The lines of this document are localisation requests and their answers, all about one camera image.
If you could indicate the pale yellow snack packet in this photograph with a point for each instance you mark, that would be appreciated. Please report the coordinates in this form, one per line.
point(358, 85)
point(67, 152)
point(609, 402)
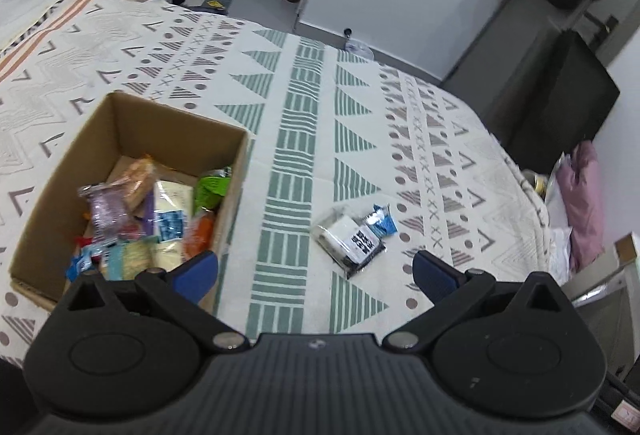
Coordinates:
point(142, 257)

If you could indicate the black chair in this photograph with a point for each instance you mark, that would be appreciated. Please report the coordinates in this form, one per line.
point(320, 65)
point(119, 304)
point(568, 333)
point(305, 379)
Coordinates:
point(560, 105)

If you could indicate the small blue silver packet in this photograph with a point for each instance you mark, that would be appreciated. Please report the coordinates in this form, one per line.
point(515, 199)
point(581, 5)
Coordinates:
point(382, 222)

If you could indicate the cream packet with blue label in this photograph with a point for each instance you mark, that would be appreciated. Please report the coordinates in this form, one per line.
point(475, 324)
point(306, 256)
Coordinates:
point(172, 200)

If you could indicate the clear plastic bottle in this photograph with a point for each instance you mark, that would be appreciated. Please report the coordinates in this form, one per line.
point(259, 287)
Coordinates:
point(357, 47)

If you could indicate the white plastic bag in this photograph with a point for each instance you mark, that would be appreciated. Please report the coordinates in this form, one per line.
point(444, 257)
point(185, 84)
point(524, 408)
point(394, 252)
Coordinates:
point(560, 225)

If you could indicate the black and white snack packet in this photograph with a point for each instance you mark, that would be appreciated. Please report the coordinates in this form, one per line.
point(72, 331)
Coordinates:
point(350, 240)

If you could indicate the small purple snack packet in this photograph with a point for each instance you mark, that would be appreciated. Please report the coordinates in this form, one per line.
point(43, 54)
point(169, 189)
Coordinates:
point(105, 210)

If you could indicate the brown cardboard box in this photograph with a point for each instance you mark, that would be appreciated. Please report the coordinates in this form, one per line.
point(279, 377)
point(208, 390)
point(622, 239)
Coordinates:
point(50, 175)

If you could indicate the blue snack packet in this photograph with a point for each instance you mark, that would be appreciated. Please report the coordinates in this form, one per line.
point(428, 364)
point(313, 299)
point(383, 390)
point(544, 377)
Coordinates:
point(82, 260)

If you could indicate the small orange snack packet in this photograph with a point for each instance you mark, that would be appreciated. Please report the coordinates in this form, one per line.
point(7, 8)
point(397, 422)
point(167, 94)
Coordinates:
point(200, 235)

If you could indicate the beige box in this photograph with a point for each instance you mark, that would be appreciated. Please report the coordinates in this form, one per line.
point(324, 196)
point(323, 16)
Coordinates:
point(620, 260)

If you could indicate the pink cloth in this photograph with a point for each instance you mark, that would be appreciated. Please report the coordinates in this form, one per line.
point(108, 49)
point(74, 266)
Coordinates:
point(580, 210)

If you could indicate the orange cracker packet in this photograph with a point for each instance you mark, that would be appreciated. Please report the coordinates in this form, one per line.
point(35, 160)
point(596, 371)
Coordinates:
point(137, 177)

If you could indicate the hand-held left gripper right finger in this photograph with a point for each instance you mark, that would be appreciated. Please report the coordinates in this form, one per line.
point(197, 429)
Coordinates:
point(432, 275)

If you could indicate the grey book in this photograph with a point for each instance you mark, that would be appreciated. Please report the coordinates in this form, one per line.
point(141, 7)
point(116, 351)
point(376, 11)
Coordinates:
point(215, 2)

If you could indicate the green snack packet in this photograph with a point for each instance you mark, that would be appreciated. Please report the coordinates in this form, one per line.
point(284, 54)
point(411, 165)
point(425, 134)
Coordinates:
point(212, 187)

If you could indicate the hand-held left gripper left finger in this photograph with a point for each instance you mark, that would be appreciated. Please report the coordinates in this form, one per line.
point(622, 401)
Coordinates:
point(195, 272)

